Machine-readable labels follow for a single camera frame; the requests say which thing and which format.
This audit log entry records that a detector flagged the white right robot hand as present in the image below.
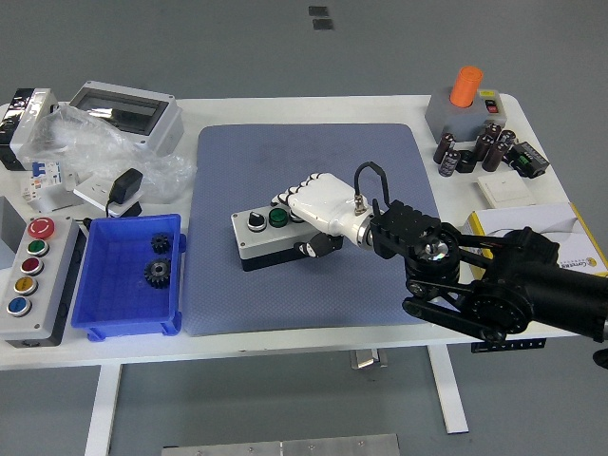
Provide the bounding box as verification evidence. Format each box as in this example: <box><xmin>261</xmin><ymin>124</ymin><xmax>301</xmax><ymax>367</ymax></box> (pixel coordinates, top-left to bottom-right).
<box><xmin>269</xmin><ymin>172</ymin><xmax>370</xmax><ymax>260</ymax></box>

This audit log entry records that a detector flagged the grey four-button control box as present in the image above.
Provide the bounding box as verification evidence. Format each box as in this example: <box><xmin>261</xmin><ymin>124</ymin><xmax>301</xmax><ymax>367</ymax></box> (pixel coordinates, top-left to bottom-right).
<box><xmin>231</xmin><ymin>206</ymin><xmax>346</xmax><ymax>273</ymax></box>

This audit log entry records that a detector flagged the grey five-button control box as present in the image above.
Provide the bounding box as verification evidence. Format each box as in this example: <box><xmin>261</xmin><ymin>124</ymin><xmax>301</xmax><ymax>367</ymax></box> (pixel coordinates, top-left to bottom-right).
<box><xmin>0</xmin><ymin>216</ymin><xmax>89</xmax><ymax>348</ymax></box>

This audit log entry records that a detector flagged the blue-grey textured mat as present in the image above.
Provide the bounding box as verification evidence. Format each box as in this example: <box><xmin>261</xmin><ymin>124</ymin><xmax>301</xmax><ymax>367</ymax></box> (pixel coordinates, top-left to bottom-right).
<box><xmin>182</xmin><ymin>123</ymin><xmax>462</xmax><ymax>337</ymax></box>

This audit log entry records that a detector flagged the large black gear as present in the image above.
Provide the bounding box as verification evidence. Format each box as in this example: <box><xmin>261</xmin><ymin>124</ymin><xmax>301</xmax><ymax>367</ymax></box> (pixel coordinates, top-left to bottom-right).
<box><xmin>143</xmin><ymin>257</ymin><xmax>173</xmax><ymax>290</ymax></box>

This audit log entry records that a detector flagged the orange cylinder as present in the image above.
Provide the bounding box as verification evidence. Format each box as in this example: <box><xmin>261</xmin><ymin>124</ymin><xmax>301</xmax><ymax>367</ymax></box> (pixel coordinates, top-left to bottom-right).
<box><xmin>449</xmin><ymin>65</ymin><xmax>485</xmax><ymax>108</ymax></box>

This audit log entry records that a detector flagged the black power adapter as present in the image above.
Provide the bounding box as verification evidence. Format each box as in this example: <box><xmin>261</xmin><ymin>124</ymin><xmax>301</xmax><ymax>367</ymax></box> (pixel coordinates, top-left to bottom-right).
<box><xmin>104</xmin><ymin>167</ymin><xmax>144</xmax><ymax>219</ymax></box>

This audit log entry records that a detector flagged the black module with green terminals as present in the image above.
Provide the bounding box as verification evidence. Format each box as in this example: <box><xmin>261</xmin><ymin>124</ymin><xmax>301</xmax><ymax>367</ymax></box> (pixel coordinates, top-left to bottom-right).
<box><xmin>505</xmin><ymin>141</ymin><xmax>551</xmax><ymax>180</ymax></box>

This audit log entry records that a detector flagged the white and yellow cardboard box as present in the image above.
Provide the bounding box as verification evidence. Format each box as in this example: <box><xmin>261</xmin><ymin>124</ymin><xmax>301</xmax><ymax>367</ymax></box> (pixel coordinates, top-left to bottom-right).
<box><xmin>465</xmin><ymin>202</ymin><xmax>608</xmax><ymax>279</ymax></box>

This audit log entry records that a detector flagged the white table leg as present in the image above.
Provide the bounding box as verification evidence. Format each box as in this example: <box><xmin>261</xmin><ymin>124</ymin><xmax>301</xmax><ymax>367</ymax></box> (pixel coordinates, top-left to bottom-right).
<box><xmin>84</xmin><ymin>364</ymin><xmax>124</xmax><ymax>456</ymax></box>
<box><xmin>426</xmin><ymin>345</ymin><xmax>470</xmax><ymax>434</ymax></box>

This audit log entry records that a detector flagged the blue plastic bin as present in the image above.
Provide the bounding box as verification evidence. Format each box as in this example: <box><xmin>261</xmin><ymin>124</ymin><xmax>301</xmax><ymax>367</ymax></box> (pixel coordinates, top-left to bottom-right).
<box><xmin>70</xmin><ymin>213</ymin><xmax>187</xmax><ymax>342</ymax></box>

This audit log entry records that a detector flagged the clear plastic bag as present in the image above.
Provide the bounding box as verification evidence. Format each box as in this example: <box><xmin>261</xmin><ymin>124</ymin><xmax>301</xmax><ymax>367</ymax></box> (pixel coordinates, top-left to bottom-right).
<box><xmin>23</xmin><ymin>104</ymin><xmax>197</xmax><ymax>205</ymax></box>

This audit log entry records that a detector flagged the black table control panel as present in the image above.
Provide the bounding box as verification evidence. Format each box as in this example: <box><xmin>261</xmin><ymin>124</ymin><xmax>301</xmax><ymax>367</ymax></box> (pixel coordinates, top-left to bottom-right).
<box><xmin>470</xmin><ymin>337</ymin><xmax>546</xmax><ymax>353</ymax></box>

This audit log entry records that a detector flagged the grey metal plate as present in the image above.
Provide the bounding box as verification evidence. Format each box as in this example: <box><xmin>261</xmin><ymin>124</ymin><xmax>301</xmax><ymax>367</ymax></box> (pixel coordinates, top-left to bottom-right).
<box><xmin>161</xmin><ymin>432</ymin><xmax>401</xmax><ymax>456</ymax></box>

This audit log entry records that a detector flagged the white circuit breaker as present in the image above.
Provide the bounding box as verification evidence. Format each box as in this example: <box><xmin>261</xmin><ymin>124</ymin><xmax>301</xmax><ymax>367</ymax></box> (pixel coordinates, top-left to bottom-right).
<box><xmin>19</xmin><ymin>160</ymin><xmax>66</xmax><ymax>203</ymax></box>

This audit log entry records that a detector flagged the plain grey box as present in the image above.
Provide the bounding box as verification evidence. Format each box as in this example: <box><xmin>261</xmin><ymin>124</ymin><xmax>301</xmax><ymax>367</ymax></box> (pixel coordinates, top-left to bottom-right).
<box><xmin>0</xmin><ymin>196</ymin><xmax>26</xmax><ymax>273</ymax></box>

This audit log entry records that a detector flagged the grey switch box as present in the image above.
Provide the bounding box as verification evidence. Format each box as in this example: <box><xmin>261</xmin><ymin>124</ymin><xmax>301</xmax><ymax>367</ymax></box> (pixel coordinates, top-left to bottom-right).
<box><xmin>424</xmin><ymin>88</ymin><xmax>508</xmax><ymax>143</ymax></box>

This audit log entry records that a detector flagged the metal bracket under table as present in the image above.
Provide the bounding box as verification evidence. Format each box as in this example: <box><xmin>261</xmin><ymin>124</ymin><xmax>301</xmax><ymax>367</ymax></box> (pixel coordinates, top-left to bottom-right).
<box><xmin>350</xmin><ymin>349</ymin><xmax>389</xmax><ymax>371</ymax></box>

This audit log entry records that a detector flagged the grey enclosure with clear lid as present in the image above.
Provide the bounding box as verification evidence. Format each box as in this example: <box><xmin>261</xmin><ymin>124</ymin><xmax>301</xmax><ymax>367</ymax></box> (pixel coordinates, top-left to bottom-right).
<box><xmin>68</xmin><ymin>80</ymin><xmax>184</xmax><ymax>158</ymax></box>

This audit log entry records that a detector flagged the white wall switch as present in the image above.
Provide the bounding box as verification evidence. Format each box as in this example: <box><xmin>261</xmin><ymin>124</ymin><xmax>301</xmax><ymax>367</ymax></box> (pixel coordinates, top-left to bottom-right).
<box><xmin>477</xmin><ymin>169</ymin><xmax>534</xmax><ymax>208</ymax></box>

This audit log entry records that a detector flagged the silver metal bracket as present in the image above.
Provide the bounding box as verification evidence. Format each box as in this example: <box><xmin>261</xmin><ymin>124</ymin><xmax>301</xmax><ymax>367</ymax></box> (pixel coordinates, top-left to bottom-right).
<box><xmin>35</xmin><ymin>187</ymin><xmax>86</xmax><ymax>214</ymax></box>

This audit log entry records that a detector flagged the white enclosure with dark lid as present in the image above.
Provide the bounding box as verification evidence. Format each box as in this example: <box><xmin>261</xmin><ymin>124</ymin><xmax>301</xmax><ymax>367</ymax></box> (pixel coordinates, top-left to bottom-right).
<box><xmin>0</xmin><ymin>87</ymin><xmax>61</xmax><ymax>172</ymax></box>

